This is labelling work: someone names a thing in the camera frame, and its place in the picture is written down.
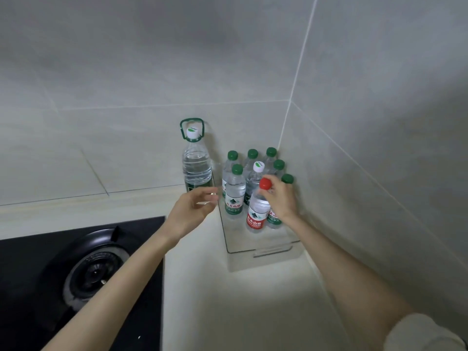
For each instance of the person's left hand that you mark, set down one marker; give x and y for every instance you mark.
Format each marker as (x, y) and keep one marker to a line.
(186, 215)

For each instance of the person's right hand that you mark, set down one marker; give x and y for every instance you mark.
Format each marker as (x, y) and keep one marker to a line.
(283, 201)

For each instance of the person's right thumb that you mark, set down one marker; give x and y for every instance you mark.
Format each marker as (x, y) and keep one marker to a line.
(266, 194)

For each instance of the person's left thumb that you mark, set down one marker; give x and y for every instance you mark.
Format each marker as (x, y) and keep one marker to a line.
(205, 191)

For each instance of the red-capped water bottle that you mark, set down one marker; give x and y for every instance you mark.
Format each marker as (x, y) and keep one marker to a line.
(257, 214)

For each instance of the person's left forearm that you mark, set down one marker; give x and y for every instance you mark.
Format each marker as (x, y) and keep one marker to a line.
(120, 288)

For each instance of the person's right forearm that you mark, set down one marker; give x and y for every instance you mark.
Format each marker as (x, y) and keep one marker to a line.
(343, 277)

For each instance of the white-capped small water bottle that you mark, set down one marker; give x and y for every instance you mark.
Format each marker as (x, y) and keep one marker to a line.
(255, 179)

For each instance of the group of green-capped water bottles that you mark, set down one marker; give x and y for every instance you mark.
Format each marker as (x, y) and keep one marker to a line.
(235, 191)

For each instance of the clear plastic storage bin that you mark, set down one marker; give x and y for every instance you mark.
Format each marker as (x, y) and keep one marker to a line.
(256, 248)

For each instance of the round gas burner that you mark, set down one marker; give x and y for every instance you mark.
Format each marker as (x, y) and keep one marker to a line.
(93, 275)

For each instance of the black cast iron pan support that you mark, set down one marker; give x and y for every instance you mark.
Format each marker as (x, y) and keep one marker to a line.
(58, 259)

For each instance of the black glass gas cooktop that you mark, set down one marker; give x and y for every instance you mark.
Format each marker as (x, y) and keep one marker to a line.
(22, 259)

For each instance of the white sleeve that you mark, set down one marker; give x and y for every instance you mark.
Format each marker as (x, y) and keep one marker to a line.
(420, 334)

